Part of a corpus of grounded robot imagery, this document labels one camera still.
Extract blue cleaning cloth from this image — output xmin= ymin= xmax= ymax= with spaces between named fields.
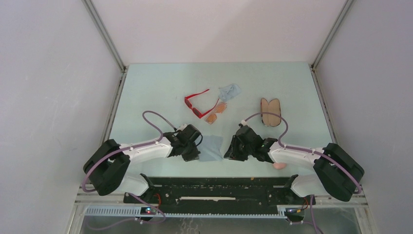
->
xmin=218 ymin=84 xmax=242 ymax=102
xmin=198 ymin=135 xmax=223 ymax=162

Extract plaid brown glasses case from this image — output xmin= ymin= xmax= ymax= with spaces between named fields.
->
xmin=260 ymin=98 xmax=282 ymax=127

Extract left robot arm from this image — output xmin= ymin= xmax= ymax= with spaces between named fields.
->
xmin=83 ymin=132 xmax=202 ymax=203

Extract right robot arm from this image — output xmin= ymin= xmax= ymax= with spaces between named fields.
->
xmin=224 ymin=126 xmax=365 ymax=204

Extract orange clear sunglasses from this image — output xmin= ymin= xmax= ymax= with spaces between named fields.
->
xmin=205 ymin=102 xmax=227 ymax=124

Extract pink glasses case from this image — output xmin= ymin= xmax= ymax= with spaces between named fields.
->
xmin=273 ymin=163 xmax=287 ymax=170

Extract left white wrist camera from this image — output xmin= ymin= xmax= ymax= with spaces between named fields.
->
xmin=176 ymin=124 xmax=201 ymax=143

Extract red frame sunglasses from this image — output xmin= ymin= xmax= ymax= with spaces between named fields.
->
xmin=184 ymin=89 xmax=220 ymax=119

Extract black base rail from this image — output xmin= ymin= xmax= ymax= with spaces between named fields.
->
xmin=141 ymin=177 xmax=315 ymax=215

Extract right aluminium frame post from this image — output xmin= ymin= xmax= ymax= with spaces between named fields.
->
xmin=309 ymin=0 xmax=354 ymax=104

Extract aluminium frame post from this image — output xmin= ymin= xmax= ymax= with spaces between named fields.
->
xmin=81 ymin=0 xmax=129 ymax=104
xmin=309 ymin=0 xmax=354 ymax=104

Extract left aluminium frame post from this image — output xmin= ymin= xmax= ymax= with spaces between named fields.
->
xmin=81 ymin=0 xmax=129 ymax=104

